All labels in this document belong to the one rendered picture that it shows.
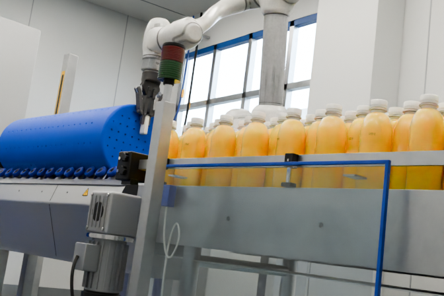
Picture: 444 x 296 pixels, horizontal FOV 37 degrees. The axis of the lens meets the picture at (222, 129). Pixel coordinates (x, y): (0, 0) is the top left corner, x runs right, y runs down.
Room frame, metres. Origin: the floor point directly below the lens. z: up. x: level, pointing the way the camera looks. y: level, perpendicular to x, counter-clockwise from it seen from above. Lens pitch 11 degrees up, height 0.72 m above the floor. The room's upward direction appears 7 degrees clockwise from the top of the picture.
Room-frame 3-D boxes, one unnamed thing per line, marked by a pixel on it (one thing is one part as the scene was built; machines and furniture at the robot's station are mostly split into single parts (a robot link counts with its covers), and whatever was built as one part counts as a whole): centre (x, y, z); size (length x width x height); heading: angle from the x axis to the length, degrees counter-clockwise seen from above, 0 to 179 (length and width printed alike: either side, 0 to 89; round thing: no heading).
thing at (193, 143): (2.00, 0.08, 1.00); 0.07 x 0.07 x 0.19
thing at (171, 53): (1.75, 0.16, 1.23); 0.06 x 0.06 x 0.04
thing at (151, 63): (2.47, 0.29, 1.39); 0.09 x 0.09 x 0.06
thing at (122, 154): (2.11, 0.26, 0.95); 0.10 x 0.07 x 0.10; 131
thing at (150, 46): (2.46, 0.28, 1.50); 0.13 x 0.11 x 0.16; 39
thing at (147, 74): (2.47, 0.29, 1.32); 0.08 x 0.07 x 0.09; 131
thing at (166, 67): (1.75, 0.16, 1.18); 0.06 x 0.06 x 0.05
